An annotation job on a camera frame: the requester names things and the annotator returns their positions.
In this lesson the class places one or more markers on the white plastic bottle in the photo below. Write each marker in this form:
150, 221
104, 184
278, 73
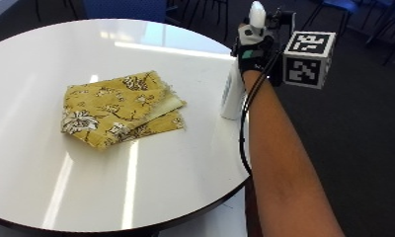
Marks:
232, 95

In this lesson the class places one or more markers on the yellow floral folded cloth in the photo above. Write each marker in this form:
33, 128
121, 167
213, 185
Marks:
117, 110

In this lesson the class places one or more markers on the black metal chair legs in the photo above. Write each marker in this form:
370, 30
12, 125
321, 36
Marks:
197, 11

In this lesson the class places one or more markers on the black glove-mounted camera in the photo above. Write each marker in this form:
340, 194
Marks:
278, 18

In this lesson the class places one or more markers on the blue chair backrest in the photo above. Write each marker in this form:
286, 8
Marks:
123, 10

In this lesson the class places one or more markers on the white cube with black markers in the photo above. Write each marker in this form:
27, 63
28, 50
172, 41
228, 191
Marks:
306, 61

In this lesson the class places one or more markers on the blue chair with black legs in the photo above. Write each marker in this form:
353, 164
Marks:
368, 19

